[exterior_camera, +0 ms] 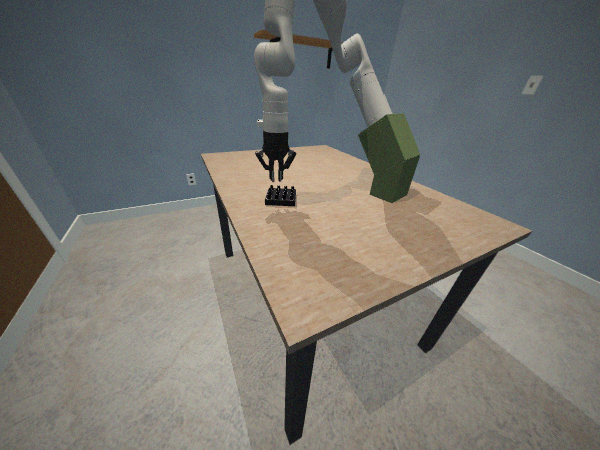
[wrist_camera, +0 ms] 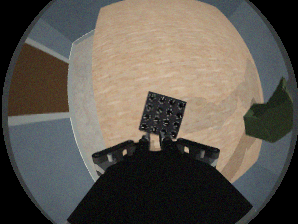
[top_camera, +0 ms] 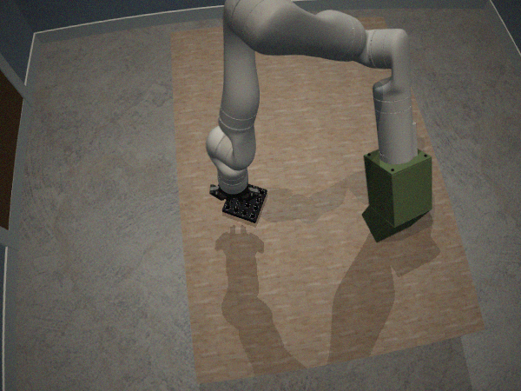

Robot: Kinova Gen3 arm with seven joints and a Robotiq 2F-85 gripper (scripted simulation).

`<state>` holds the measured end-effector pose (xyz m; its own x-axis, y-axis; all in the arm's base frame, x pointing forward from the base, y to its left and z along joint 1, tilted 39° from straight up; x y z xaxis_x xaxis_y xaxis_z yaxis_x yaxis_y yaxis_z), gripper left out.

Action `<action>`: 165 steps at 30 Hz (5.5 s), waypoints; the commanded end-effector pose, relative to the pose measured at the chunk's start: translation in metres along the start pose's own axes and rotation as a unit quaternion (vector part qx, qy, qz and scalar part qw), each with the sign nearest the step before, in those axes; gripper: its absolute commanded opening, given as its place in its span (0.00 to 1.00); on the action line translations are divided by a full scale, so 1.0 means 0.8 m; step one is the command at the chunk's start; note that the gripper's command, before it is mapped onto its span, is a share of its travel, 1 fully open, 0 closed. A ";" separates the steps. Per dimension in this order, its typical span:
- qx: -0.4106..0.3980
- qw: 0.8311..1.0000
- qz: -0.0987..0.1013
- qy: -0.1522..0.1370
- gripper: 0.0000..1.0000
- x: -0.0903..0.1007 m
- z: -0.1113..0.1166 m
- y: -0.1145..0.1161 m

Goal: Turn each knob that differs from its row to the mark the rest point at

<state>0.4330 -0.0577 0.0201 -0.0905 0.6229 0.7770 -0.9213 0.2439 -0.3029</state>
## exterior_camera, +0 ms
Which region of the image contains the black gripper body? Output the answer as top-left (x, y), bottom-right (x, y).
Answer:
top-left (262, 131), bottom-right (290, 161)

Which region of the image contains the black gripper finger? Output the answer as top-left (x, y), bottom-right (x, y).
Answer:
top-left (278, 149), bottom-right (296, 182)
top-left (255, 149), bottom-right (275, 182)

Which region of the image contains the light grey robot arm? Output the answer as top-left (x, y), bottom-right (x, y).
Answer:
top-left (254, 0), bottom-right (392, 133)

